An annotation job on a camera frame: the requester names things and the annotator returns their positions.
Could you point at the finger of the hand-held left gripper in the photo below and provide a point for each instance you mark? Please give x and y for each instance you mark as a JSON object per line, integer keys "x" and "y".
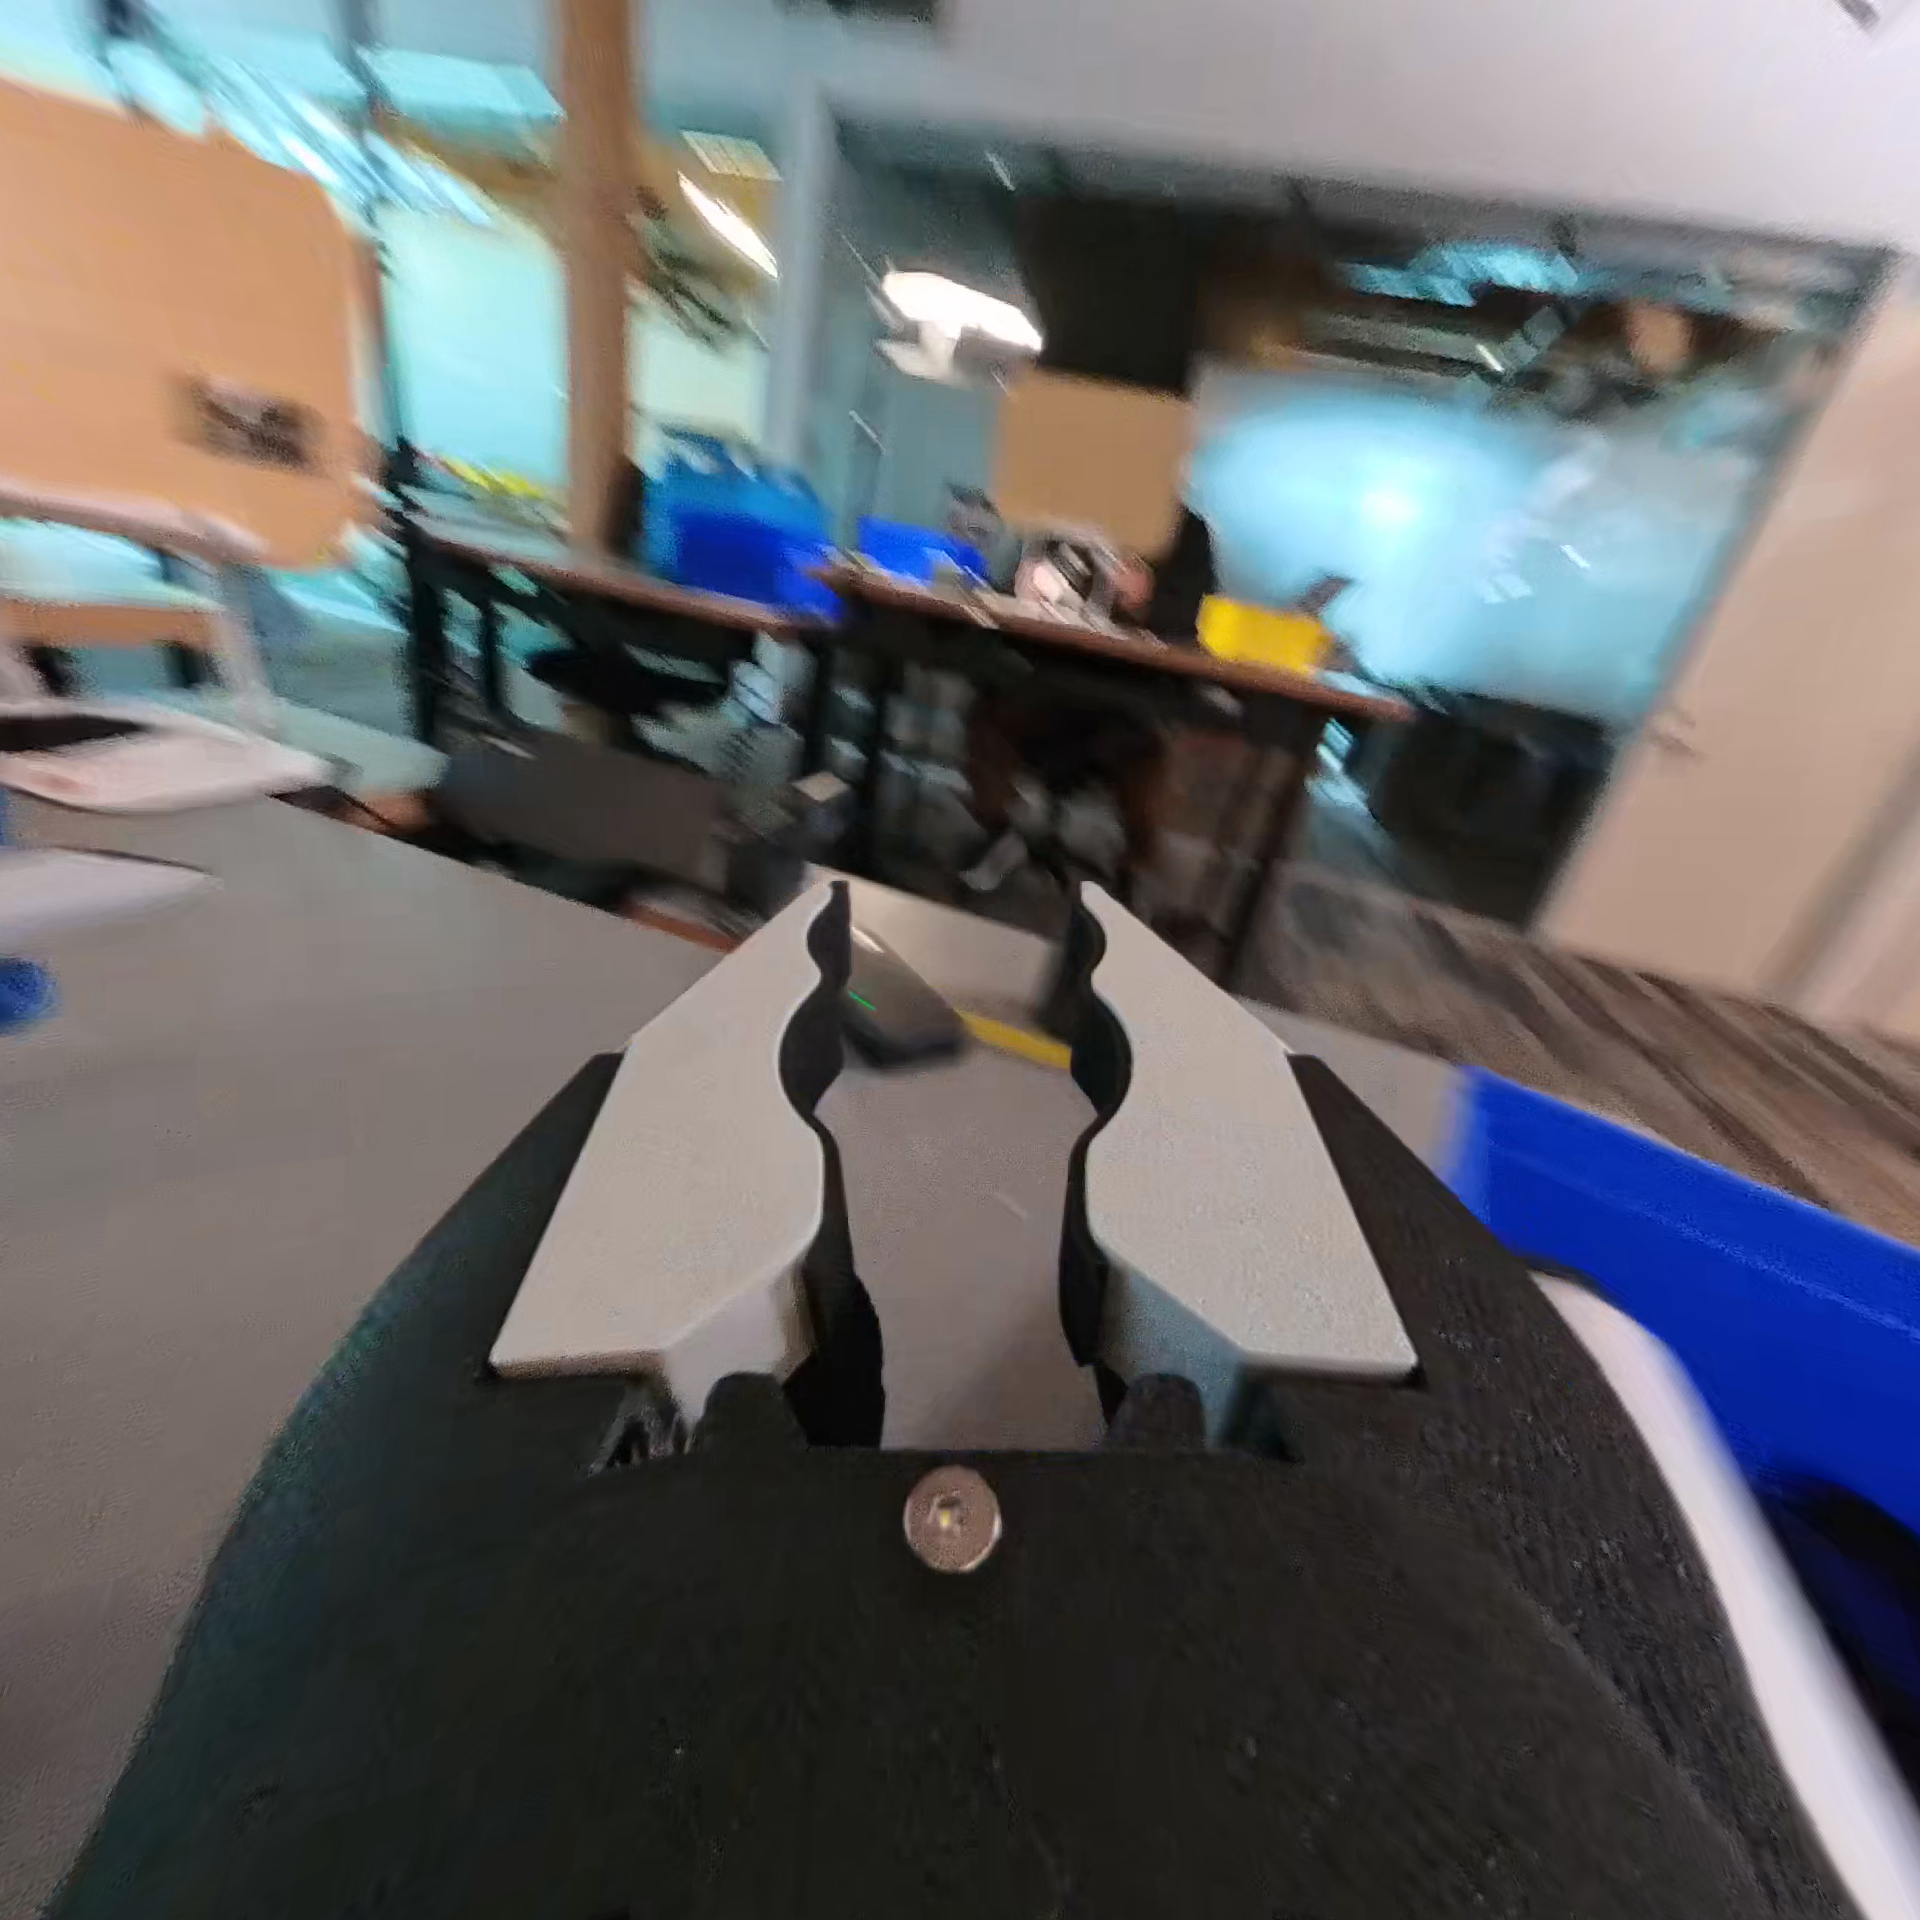
{"x": 90, "y": 893}
{"x": 164, "y": 771}

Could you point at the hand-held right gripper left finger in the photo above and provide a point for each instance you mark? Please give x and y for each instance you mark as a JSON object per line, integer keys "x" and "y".
{"x": 675, "y": 1188}

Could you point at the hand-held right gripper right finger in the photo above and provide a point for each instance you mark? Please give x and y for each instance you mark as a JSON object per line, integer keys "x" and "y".
{"x": 1245, "y": 1188}

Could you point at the yellow tape strip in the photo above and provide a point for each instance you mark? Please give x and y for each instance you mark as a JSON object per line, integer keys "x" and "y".
{"x": 1019, "y": 1041}

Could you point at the dark grey power bank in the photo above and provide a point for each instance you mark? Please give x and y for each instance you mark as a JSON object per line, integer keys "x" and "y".
{"x": 900, "y": 1008}

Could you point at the dark waste bin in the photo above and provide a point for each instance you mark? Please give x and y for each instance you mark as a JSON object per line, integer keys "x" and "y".
{"x": 1483, "y": 805}

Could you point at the large blue bin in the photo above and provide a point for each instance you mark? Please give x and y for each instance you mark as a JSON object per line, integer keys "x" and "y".
{"x": 1696, "y": 1276}

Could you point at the wooden table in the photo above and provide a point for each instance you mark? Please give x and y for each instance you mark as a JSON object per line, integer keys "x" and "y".
{"x": 600, "y": 580}
{"x": 1201, "y": 667}

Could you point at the black office chair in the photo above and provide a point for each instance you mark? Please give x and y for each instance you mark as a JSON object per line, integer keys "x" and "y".
{"x": 638, "y": 667}

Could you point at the yellow storage bin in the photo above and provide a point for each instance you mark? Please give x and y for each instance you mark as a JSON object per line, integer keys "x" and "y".
{"x": 1265, "y": 636}

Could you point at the stack of blue bins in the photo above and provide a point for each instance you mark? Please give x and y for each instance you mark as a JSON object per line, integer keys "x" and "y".
{"x": 737, "y": 524}

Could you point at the beige door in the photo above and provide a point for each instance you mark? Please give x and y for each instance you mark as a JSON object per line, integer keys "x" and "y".
{"x": 1756, "y": 674}

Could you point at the plain wooden post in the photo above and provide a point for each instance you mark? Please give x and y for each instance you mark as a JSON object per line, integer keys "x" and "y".
{"x": 600, "y": 268}

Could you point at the black wall screen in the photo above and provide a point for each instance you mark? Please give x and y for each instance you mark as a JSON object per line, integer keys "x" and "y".
{"x": 1112, "y": 292}

